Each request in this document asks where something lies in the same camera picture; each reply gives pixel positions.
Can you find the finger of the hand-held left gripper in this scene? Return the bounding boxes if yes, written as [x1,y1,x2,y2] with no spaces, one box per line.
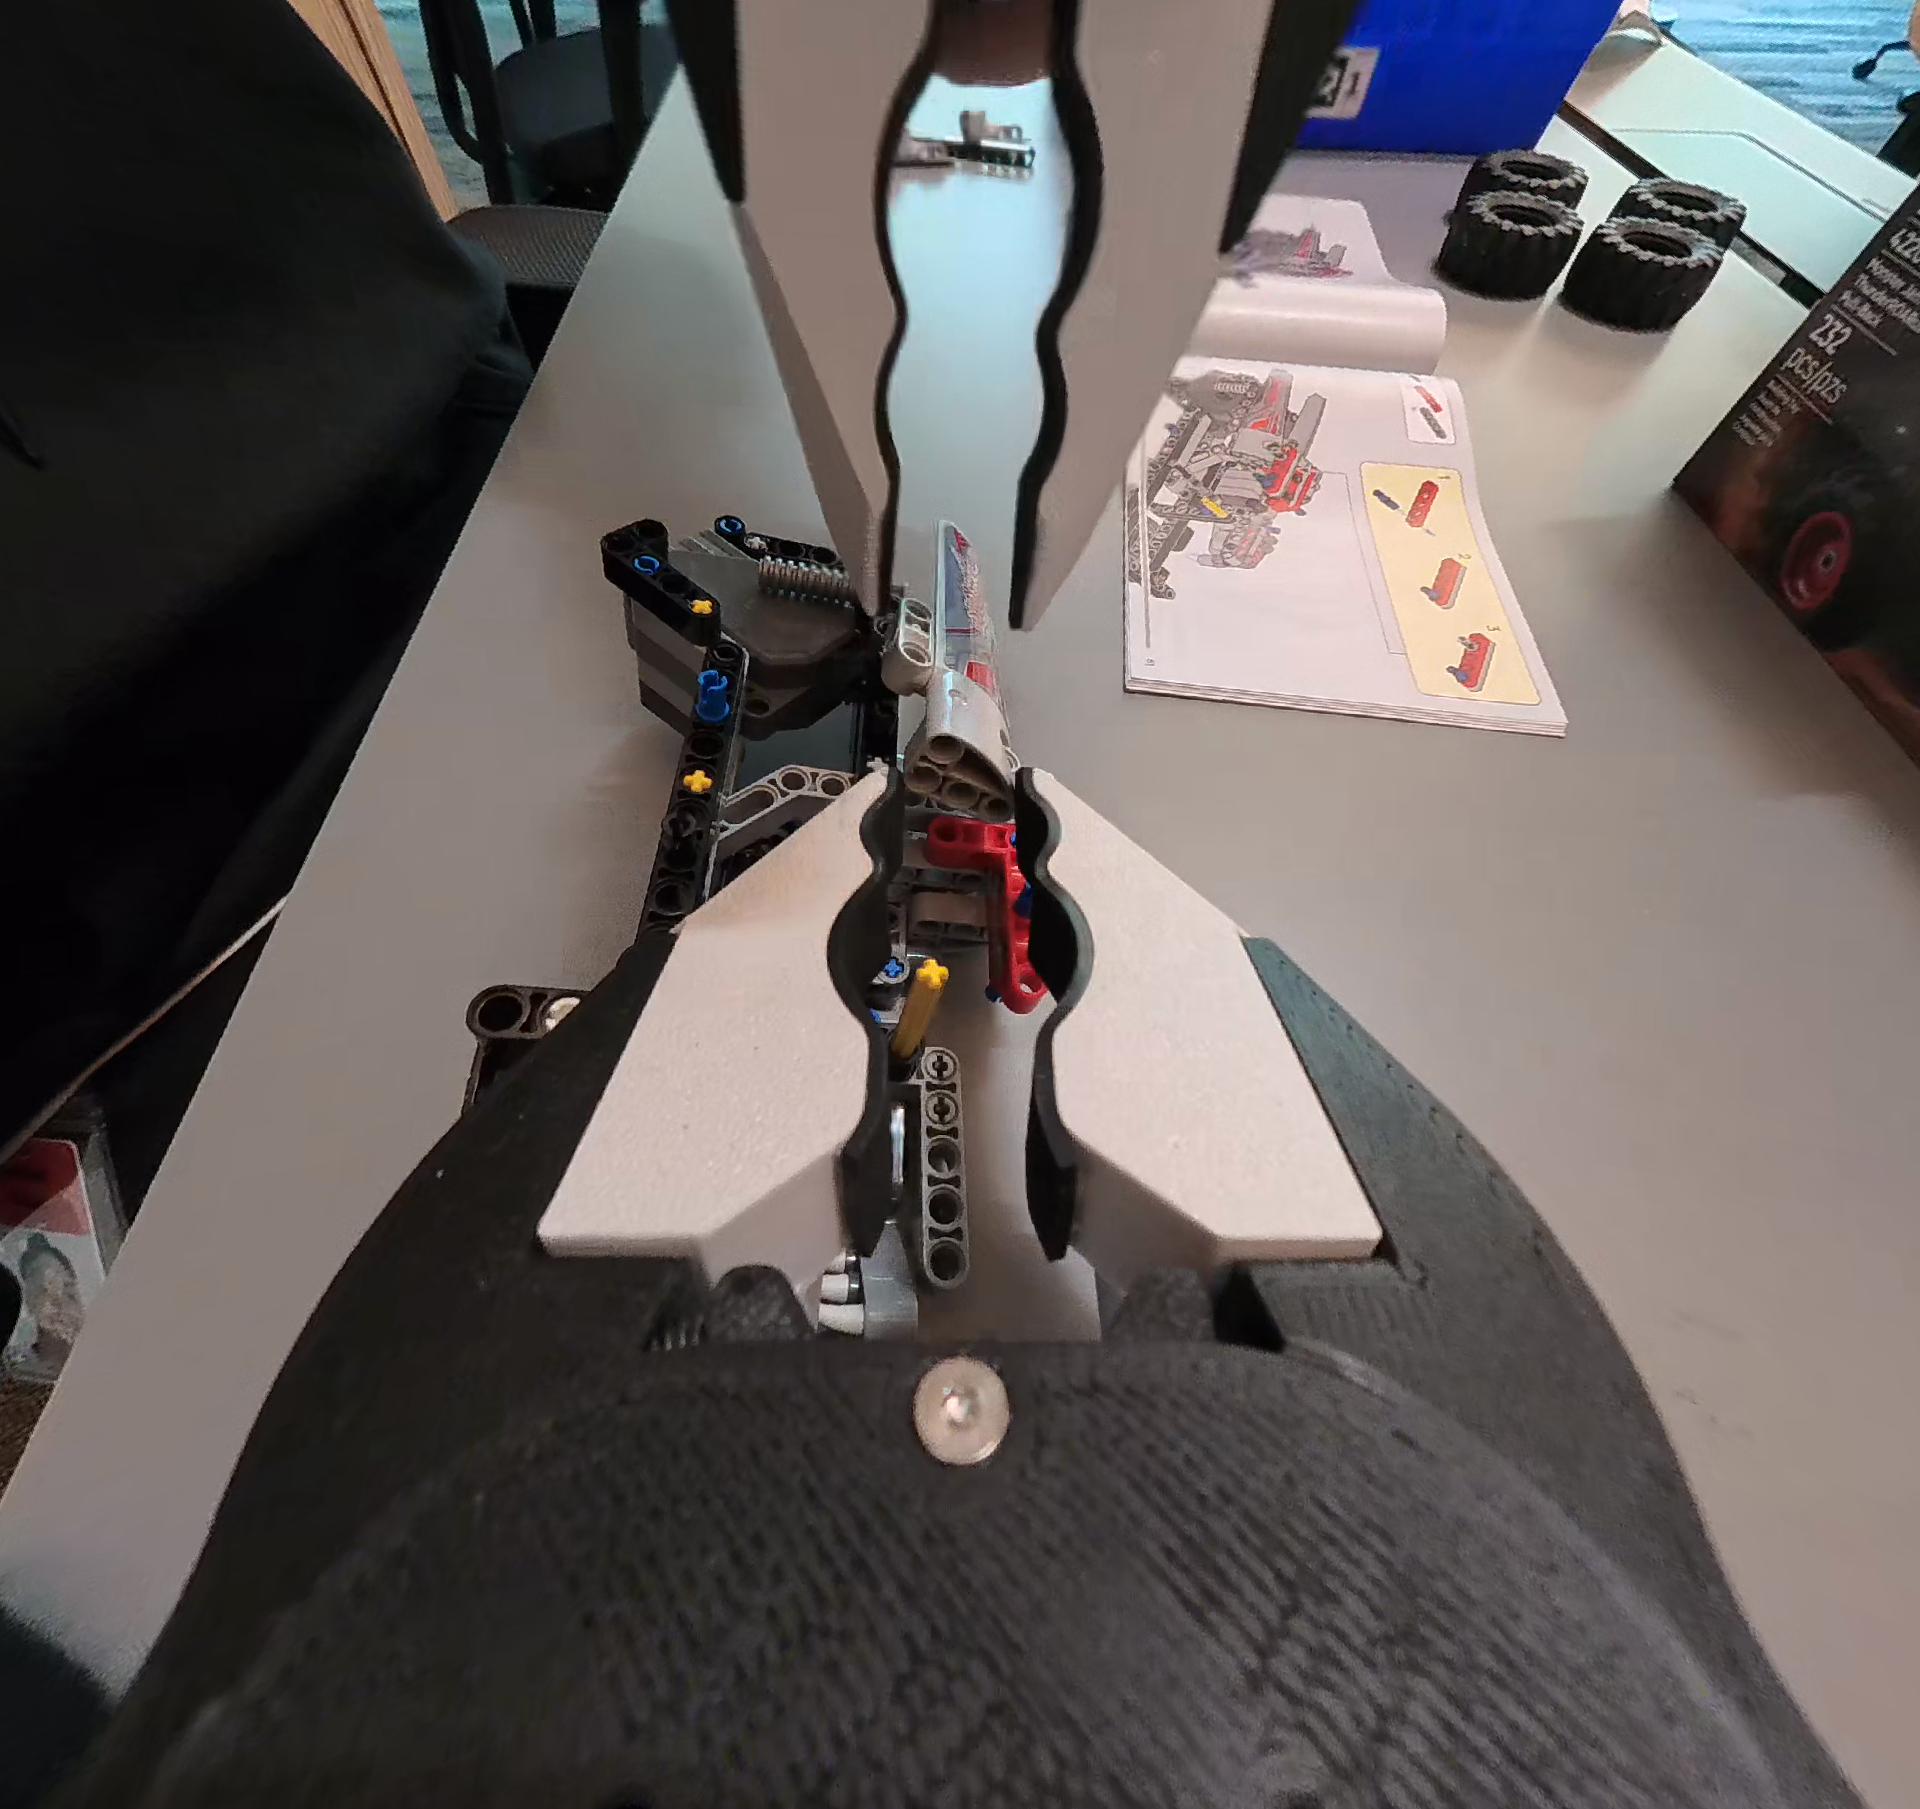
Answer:
[730,0,981,609]
[1012,0,1308,633]

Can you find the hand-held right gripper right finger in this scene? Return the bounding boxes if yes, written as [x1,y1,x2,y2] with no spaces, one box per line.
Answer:
[1017,771,1384,1264]

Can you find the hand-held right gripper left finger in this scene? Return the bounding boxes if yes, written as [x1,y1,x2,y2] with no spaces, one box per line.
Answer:
[537,771,910,1287]

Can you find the building brick vehicle chassis model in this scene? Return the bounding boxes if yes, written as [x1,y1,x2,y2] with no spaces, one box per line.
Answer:
[464,511,1061,1343]

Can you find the grey desk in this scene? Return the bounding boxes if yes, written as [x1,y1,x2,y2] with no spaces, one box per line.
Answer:
[0,30,1920,1692]

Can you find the small grey brick assembly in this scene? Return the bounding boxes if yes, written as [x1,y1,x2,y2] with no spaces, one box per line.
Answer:
[894,109,1038,176]

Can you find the blue plastic bin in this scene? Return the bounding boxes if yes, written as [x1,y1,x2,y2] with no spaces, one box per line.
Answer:
[1304,0,1692,158]

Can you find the black office chair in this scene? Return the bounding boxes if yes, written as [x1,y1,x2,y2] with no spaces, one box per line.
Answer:
[408,0,680,371]

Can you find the black toy tyre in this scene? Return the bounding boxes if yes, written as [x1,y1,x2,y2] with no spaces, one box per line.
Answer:
[1434,188,1572,301]
[1612,176,1748,253]
[1477,151,1590,215]
[1561,216,1722,333]

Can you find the pale table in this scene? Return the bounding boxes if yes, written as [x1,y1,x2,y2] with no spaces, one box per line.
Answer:
[1545,17,1920,296]

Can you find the building instruction booklet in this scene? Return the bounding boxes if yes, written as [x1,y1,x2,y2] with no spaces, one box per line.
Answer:
[1123,197,1570,739]

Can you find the wooden cabinet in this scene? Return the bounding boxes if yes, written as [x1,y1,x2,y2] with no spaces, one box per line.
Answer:
[194,0,461,215]

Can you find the red white printed package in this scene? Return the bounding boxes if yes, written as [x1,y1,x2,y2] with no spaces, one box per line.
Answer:
[0,1134,127,1386]

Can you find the person's black clothing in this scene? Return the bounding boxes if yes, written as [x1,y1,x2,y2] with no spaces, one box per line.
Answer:
[0,0,542,1154]

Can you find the dark toy set box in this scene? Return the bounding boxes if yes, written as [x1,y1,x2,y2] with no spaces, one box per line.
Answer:
[1671,180,1920,735]

